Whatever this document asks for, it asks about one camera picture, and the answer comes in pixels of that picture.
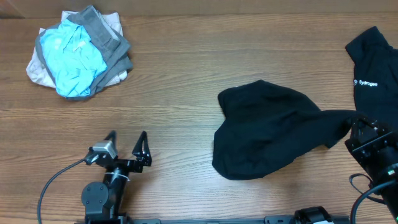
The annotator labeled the black t-shirt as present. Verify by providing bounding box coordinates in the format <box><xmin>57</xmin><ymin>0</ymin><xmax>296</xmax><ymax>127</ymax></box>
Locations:
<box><xmin>212</xmin><ymin>80</ymin><xmax>357</xmax><ymax>180</ymax></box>

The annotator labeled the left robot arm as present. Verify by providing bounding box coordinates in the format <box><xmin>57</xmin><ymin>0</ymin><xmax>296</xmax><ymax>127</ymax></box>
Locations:
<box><xmin>81</xmin><ymin>131</ymin><xmax>152</xmax><ymax>223</ymax></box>

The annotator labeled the light blue folded shirt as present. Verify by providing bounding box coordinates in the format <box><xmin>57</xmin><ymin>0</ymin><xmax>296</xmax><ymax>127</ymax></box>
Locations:
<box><xmin>39</xmin><ymin>19</ymin><xmax>108</xmax><ymax>98</ymax></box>

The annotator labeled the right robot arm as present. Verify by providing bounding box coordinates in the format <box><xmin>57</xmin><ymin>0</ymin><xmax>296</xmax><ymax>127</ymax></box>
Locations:
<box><xmin>289</xmin><ymin>116</ymin><xmax>397</xmax><ymax>224</ymax></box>

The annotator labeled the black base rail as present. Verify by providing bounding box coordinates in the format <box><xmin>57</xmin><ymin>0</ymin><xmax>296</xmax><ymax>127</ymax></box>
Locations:
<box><xmin>74</xmin><ymin>215</ymin><xmax>351</xmax><ymax>224</ymax></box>

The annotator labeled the grey folded garment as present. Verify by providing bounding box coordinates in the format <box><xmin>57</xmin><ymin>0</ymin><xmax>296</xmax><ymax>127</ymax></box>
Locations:
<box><xmin>34</xmin><ymin>5</ymin><xmax>132</xmax><ymax>100</ymax></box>

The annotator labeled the black shirt with white logo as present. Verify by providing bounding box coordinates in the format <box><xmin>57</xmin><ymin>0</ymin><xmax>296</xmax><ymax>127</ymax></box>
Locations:
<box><xmin>345</xmin><ymin>26</ymin><xmax>397</xmax><ymax>129</ymax></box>

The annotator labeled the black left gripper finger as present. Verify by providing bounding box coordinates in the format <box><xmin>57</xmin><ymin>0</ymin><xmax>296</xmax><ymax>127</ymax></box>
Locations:
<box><xmin>104</xmin><ymin>130</ymin><xmax>116</xmax><ymax>146</ymax></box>
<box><xmin>132</xmin><ymin>131</ymin><xmax>152</xmax><ymax>167</ymax></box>

